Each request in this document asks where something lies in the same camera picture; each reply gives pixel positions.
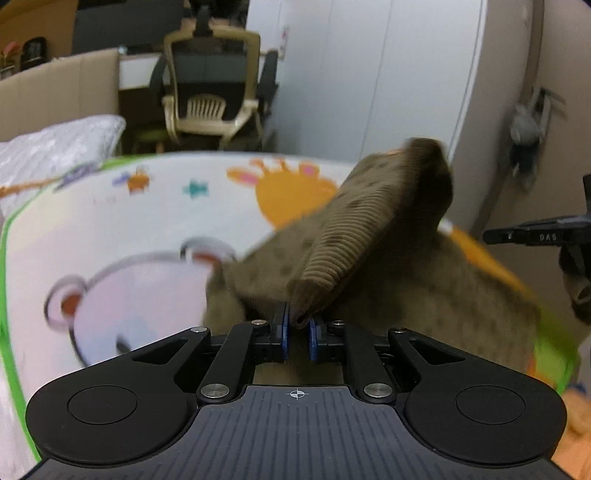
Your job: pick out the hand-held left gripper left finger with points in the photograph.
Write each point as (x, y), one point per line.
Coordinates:
(285, 333)

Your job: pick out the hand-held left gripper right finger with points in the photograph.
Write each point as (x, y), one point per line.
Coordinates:
(316, 340)

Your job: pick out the green stool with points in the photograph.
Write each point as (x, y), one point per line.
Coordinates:
(150, 138)

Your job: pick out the dark monitor screen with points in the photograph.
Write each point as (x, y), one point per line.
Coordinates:
(129, 23)

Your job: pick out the white wardrobe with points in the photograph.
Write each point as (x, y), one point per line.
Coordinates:
(369, 92)

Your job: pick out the black jar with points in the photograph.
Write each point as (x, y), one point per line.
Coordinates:
(34, 53)

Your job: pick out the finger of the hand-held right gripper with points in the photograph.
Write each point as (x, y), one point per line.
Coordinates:
(505, 236)

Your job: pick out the white quilted bed cover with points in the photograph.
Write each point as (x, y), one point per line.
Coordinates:
(60, 138)

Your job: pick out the cartoon animal printed blanket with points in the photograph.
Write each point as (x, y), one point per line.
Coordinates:
(138, 221)

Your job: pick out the beige mesh office chair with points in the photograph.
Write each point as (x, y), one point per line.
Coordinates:
(207, 87)

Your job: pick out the potted plant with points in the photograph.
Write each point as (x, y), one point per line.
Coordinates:
(9, 57)

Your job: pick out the grey plush toy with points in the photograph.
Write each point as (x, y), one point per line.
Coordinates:
(528, 129)

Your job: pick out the person's right hand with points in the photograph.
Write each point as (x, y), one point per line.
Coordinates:
(579, 290)

